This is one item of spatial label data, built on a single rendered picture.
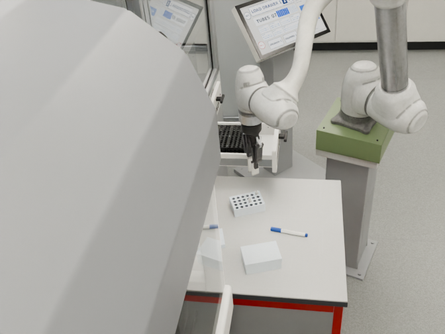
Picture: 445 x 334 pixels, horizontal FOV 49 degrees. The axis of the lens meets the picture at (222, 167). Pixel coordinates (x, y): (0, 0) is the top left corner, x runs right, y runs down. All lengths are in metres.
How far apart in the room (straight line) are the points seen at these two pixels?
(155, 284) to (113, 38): 0.46
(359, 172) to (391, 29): 0.78
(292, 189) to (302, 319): 0.55
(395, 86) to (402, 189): 1.46
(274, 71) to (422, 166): 1.27
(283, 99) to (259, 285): 0.62
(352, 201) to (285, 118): 0.99
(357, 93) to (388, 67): 0.26
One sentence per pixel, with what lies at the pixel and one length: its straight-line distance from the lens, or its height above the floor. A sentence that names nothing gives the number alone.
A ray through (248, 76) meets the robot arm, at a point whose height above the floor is 1.31.
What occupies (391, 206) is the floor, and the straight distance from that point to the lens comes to 3.19.
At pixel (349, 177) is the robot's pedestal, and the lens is 2.37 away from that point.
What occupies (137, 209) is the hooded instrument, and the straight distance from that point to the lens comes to 0.73.
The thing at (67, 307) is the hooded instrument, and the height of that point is 1.63.
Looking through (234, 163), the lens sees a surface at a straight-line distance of 2.05.
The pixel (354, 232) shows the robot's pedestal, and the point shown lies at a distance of 2.58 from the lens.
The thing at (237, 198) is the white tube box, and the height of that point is 0.79.
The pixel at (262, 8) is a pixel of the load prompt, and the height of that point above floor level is 1.15.
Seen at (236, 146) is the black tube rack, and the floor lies 0.90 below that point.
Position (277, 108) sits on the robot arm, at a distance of 1.56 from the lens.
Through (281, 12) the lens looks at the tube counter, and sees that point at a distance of 2.82.
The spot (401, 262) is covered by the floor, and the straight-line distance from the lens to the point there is 2.86.
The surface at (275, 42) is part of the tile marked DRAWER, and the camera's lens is 2.72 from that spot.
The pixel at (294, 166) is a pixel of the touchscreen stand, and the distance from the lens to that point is 3.37.
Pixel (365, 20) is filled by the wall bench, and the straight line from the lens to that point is 4.95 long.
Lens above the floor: 2.06
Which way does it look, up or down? 37 degrees down
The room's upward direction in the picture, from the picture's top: 5 degrees counter-clockwise
